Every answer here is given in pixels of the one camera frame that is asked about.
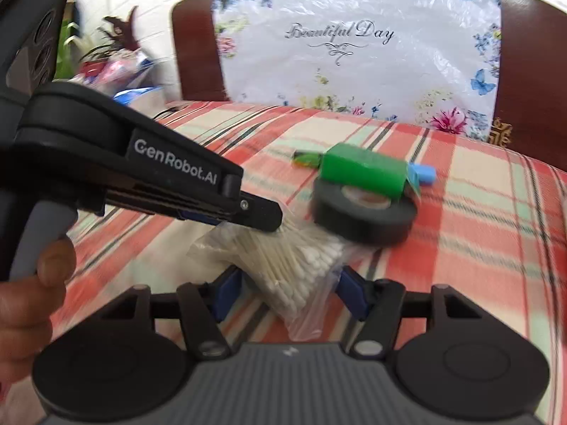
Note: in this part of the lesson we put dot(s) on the bag of cotton swabs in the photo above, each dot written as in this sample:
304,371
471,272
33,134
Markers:
292,270

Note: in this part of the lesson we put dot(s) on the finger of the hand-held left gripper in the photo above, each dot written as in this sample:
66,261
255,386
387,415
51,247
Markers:
257,214
199,219

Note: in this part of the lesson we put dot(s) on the plain green box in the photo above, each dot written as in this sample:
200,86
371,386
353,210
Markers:
359,166

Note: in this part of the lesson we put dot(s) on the blue cap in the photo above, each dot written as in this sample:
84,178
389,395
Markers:
423,175

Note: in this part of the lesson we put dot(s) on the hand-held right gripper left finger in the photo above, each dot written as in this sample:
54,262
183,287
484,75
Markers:
228,292

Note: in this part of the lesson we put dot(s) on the small green yellow packet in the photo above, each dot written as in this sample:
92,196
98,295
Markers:
305,159

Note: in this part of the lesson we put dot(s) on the checked tablecloth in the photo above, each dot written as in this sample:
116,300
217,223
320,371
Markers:
465,239

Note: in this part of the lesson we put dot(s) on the black tape roll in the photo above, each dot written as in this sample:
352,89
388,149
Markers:
354,221

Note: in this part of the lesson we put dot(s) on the blue tissue pack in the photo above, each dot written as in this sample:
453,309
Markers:
137,97

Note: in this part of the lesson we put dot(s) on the green gift bag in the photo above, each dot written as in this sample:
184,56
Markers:
66,53

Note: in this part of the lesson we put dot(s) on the dark red leaf plant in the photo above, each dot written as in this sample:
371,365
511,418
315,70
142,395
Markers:
126,37

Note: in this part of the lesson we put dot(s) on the brown wooden chair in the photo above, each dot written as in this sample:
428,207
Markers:
195,53

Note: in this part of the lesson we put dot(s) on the floral plastic bag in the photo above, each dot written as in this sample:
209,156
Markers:
354,75

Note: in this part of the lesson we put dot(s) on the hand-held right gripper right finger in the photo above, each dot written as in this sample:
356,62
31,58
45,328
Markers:
352,294

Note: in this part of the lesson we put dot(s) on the plastic-wrapped snack basket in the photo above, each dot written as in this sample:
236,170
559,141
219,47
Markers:
110,71

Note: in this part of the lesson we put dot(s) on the person's left hand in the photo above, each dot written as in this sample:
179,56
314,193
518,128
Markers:
26,318

